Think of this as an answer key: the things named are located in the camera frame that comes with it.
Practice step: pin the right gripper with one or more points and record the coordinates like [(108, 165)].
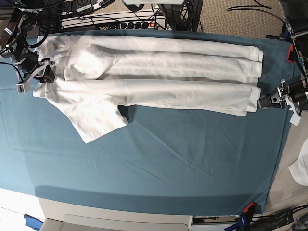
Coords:
[(43, 72)]

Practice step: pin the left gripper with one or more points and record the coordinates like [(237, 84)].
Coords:
[(286, 94)]

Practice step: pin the white T-shirt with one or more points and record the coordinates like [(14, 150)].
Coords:
[(94, 75)]

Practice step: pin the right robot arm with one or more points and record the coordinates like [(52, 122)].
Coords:
[(14, 45)]

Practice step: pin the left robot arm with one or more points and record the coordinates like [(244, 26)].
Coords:
[(295, 15)]

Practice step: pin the white cloth at right edge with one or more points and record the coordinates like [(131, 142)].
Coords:
[(299, 169)]

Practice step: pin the orange black clamp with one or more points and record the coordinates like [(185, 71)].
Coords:
[(250, 206)]

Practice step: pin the teal table cloth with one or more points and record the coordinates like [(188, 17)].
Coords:
[(165, 161)]

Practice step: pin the blue black clamp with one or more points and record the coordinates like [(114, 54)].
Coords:
[(242, 222)]

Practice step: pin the grey plastic bin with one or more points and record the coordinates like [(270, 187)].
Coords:
[(81, 223)]

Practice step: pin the blue cloth on floor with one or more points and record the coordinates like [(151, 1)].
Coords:
[(32, 222)]

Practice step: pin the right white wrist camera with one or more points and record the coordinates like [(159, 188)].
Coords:
[(23, 87)]

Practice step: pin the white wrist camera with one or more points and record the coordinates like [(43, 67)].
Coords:
[(295, 119), (23, 87)]

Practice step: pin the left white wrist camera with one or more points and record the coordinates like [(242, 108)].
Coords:
[(295, 119)]

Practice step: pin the white power strip red switch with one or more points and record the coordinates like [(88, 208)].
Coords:
[(135, 25)]

